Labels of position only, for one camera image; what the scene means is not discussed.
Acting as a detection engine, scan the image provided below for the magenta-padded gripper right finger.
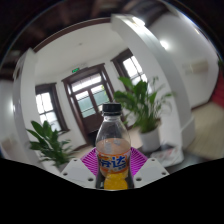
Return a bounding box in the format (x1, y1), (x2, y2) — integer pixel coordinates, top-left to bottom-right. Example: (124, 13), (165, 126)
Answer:
(129, 147), (170, 189)

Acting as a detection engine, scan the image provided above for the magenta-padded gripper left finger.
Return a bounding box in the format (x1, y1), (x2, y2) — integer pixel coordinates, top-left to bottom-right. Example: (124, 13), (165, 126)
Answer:
(60, 147), (99, 189)

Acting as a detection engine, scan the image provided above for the clear orange-label drink bottle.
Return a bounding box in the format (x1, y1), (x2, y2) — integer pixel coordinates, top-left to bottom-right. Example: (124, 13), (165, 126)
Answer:
(94, 102), (132, 191)

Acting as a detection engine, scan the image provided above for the potted plant in white pot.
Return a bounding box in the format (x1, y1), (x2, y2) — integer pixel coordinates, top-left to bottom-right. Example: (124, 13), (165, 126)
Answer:
(113, 76), (176, 153)
(26, 120), (76, 169)

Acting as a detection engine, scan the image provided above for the dark wooden glazed door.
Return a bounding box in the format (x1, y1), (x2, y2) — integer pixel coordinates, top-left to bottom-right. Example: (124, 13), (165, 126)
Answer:
(61, 63), (116, 136)

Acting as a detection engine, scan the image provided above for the dark wooden framed window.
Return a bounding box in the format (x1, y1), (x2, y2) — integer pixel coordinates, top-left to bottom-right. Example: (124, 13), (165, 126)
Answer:
(110, 48), (149, 88)
(34, 83), (69, 133)

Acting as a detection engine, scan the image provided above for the red carpeted staircase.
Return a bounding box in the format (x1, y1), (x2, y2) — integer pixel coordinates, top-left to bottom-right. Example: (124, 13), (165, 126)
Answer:
(211, 71), (224, 108)

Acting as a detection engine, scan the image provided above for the glowing wall lamp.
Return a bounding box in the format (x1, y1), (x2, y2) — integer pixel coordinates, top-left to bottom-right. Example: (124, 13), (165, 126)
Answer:
(159, 39), (170, 51)

